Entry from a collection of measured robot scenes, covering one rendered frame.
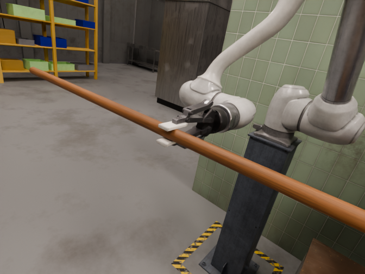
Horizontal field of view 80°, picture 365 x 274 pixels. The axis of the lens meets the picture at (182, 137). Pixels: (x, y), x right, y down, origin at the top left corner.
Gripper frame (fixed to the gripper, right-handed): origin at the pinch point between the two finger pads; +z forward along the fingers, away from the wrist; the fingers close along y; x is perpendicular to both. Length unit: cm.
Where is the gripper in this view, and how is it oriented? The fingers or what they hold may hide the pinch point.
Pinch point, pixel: (171, 132)
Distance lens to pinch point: 51.0
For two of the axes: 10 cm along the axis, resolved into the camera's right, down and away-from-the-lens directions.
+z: -6.4, 2.1, -7.4
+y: -1.5, 9.1, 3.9
